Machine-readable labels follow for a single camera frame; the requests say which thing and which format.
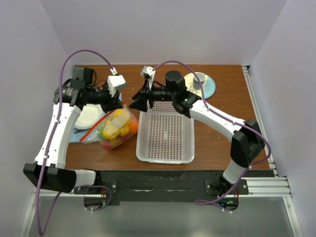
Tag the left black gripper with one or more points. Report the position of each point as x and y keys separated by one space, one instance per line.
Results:
x=112 y=103

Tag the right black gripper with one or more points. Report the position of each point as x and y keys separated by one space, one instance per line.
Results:
x=140 y=98

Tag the clear zip top bag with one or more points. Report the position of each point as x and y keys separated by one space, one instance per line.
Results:
x=119 y=118

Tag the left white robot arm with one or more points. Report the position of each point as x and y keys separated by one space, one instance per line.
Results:
x=48 y=169

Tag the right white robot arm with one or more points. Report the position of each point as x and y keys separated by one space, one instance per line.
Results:
x=245 y=136

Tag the orange fake fruit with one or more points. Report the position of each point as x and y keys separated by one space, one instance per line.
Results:
x=133 y=126

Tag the yellow fake bell pepper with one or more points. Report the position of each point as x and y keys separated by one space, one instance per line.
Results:
x=110 y=132

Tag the white ceramic bowl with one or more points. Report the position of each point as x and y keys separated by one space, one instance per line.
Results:
x=89 y=116

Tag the white perforated plastic basket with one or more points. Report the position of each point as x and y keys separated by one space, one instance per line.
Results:
x=165 y=136

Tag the metal spoon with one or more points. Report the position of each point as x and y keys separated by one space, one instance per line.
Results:
x=78 y=131

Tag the pastel ceramic plate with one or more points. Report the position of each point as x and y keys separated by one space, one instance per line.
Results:
x=208 y=86

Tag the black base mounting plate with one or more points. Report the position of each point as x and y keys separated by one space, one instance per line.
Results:
x=168 y=185

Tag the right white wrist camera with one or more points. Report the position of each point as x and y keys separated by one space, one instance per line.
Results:
x=148 y=73

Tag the aluminium frame rail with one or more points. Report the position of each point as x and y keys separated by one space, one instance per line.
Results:
x=264 y=186

